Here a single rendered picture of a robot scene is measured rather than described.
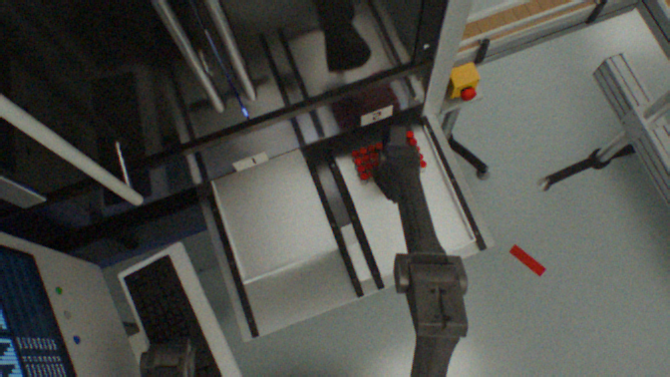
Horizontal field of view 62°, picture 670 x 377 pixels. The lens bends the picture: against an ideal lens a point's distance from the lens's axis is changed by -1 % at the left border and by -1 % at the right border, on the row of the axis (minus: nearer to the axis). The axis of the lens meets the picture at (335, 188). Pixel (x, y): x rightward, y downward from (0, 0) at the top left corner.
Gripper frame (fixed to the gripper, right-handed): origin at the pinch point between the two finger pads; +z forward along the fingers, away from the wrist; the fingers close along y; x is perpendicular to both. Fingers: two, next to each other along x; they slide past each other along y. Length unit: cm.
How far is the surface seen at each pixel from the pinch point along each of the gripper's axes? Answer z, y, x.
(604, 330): 94, -78, -55
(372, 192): 6.5, 3.5, 3.2
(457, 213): 6.4, -14.2, -11.8
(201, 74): -62, 19, 26
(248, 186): 6.6, 24.8, 29.6
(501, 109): 95, 21, -83
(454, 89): -6.6, 11.1, -28.0
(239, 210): 6.6, 20.2, 35.4
